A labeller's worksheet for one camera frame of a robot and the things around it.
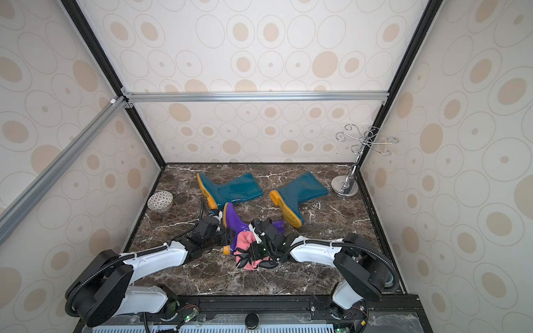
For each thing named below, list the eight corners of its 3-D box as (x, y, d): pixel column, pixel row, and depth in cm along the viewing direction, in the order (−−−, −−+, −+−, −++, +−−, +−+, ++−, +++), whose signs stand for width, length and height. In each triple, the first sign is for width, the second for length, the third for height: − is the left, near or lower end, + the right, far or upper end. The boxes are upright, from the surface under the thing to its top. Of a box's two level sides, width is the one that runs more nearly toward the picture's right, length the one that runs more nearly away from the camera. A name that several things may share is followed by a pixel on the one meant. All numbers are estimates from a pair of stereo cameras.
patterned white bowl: (149, 211, 102) (144, 205, 98) (156, 197, 107) (151, 191, 103) (170, 211, 102) (166, 205, 98) (176, 197, 107) (172, 191, 103)
